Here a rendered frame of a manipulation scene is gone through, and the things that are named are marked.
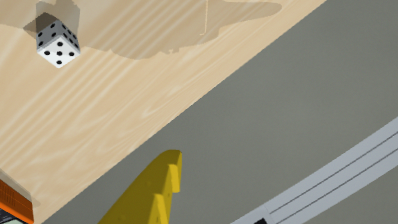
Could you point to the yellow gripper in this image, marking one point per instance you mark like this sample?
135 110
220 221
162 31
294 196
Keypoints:
148 199

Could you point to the grey die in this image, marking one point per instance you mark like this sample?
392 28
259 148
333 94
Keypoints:
57 44

